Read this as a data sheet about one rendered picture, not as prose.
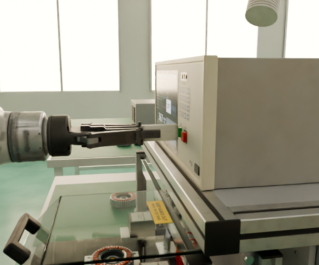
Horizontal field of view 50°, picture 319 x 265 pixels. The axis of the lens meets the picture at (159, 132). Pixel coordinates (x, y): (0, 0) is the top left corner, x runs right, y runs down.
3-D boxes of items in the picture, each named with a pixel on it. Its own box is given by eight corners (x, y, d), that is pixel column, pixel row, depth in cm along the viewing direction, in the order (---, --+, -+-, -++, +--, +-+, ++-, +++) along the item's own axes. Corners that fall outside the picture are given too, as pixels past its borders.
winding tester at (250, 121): (201, 191, 53) (203, 54, 49) (155, 137, 95) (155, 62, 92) (417, 177, 60) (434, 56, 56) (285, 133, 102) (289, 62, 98)
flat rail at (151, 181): (192, 285, 47) (193, 264, 46) (139, 164, 107) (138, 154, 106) (201, 284, 47) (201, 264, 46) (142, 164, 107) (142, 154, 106)
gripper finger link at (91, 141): (69, 129, 61) (66, 134, 56) (99, 129, 62) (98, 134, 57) (70, 142, 62) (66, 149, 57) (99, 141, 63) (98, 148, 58)
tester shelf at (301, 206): (205, 257, 43) (205, 222, 42) (139, 143, 109) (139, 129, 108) (494, 228, 50) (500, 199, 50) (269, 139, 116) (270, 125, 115)
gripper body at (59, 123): (52, 151, 67) (100, 149, 68) (46, 162, 58) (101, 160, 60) (50, 112, 65) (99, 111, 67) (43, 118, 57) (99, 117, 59)
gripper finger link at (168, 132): (141, 125, 65) (141, 125, 64) (177, 124, 66) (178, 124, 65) (141, 140, 65) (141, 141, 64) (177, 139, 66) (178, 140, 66)
